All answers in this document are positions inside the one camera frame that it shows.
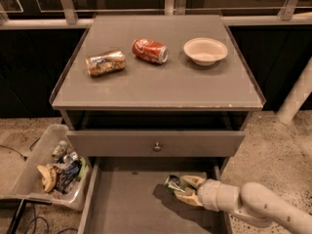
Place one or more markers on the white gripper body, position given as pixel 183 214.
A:
pixel 209 192

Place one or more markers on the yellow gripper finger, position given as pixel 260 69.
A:
pixel 189 199
pixel 193 180

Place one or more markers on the green soda can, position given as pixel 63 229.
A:
pixel 175 183

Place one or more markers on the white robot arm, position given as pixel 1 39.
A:
pixel 259 183

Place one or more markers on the round metal drawer knob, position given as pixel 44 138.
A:
pixel 157 147

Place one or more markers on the grey middle drawer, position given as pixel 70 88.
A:
pixel 129 196

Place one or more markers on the grey drawer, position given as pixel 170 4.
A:
pixel 129 196
pixel 141 143

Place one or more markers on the grey drawer cabinet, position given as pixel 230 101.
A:
pixel 178 95

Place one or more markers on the grey top drawer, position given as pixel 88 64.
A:
pixel 141 143

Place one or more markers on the silver can in bin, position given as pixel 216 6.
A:
pixel 70 158

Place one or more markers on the white can in bin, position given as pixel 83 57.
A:
pixel 60 149

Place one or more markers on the red soda can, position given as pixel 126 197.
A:
pixel 150 50

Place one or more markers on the gold brown can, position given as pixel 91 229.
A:
pixel 105 63

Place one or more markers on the green item in bin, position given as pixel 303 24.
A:
pixel 82 169

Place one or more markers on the dark snack bag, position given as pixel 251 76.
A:
pixel 67 176

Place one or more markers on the white paper bowl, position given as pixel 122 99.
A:
pixel 205 51

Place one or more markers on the tan crumpled wrapper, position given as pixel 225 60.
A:
pixel 49 177

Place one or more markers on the clear plastic bin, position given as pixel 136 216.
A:
pixel 28 185

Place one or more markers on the black bar on floor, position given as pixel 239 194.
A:
pixel 18 206

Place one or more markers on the metal window frame rail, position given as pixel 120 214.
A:
pixel 45 14

